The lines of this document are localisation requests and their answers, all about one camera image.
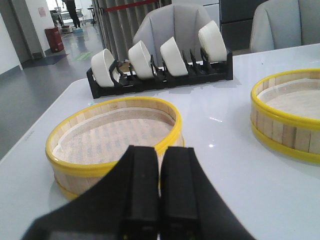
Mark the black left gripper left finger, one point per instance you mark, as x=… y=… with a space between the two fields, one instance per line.
x=123 y=205

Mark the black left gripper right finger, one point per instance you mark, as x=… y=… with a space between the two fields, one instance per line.
x=190 y=207

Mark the bamboo steamer drawer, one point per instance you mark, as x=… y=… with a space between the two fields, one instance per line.
x=88 y=144
x=285 y=113

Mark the black dish rack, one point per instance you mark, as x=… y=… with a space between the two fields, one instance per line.
x=196 y=74

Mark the white bowl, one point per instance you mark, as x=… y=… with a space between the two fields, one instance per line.
x=212 y=42
x=140 y=59
x=100 y=64
x=172 y=58

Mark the red trash bin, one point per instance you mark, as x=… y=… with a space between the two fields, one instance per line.
x=54 y=39

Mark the right grey chair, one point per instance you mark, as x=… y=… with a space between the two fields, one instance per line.
x=279 y=24

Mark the person in background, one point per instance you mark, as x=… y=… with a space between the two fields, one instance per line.
x=71 y=8

